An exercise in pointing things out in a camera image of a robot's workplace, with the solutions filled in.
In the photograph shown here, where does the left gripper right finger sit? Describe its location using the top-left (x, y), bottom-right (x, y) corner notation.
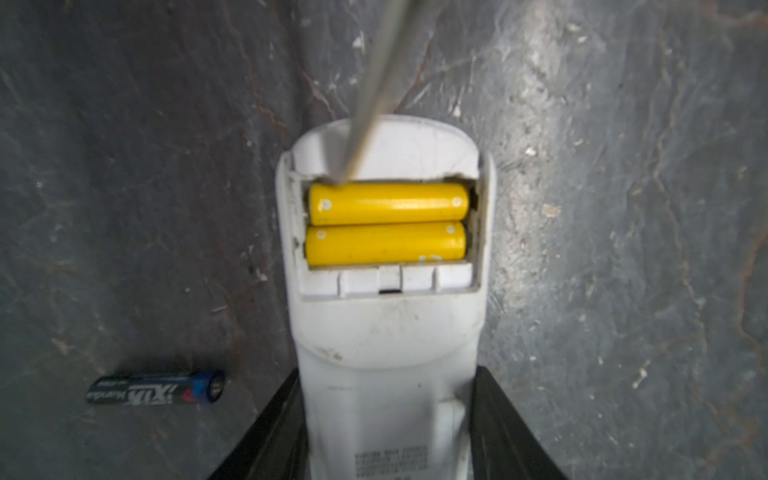
top-left (469, 366), bottom-right (566, 480)

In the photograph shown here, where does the yellow battery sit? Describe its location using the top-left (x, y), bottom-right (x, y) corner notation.
top-left (307, 183), bottom-right (470, 226)
top-left (305, 221), bottom-right (467, 267)

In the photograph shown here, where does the black AAA battery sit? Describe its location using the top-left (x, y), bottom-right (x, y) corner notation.
top-left (85, 370), bottom-right (226, 407)

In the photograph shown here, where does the upper yellow battery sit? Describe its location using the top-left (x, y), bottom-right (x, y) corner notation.
top-left (307, 183), bottom-right (470, 226)

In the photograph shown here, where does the white air conditioner remote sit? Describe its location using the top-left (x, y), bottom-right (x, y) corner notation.
top-left (275, 115), bottom-right (496, 479)

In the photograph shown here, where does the lower yellow battery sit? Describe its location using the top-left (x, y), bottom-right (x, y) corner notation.
top-left (305, 221), bottom-right (467, 267)

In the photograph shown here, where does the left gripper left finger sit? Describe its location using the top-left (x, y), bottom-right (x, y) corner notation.
top-left (209, 369), bottom-right (308, 480)

